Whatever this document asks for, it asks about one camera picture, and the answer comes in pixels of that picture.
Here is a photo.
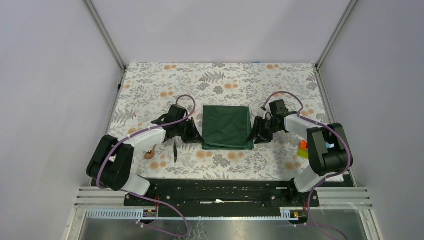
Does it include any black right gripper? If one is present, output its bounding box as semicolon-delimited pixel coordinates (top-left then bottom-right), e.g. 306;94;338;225
247;115;282;145

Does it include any colourful toy block stack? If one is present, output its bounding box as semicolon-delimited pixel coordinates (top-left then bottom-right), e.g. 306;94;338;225
297;140;309;159

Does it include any copper spoon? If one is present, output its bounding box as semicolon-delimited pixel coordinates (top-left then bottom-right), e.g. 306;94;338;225
144;145;156;160

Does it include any black table knife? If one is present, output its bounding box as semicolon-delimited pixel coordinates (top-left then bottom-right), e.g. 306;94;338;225
173;138;178;163

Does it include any dark green cloth napkin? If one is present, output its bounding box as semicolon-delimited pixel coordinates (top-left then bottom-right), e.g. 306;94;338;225
202;105;254;151

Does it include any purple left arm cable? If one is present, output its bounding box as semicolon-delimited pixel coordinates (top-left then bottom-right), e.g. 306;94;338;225
96;94;197;238

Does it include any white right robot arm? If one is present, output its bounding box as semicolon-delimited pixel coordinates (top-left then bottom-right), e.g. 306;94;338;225
247;100;353;206

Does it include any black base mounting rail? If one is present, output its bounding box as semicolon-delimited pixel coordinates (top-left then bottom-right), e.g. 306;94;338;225
91;177;321;220

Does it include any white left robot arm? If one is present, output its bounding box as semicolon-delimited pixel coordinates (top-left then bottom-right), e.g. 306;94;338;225
86;104;204;206

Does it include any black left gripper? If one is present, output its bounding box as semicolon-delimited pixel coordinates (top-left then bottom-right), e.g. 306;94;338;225
175;116;204;144

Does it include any floral patterned table mat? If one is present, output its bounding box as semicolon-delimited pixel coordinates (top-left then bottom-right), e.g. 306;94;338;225
108;63;329;181

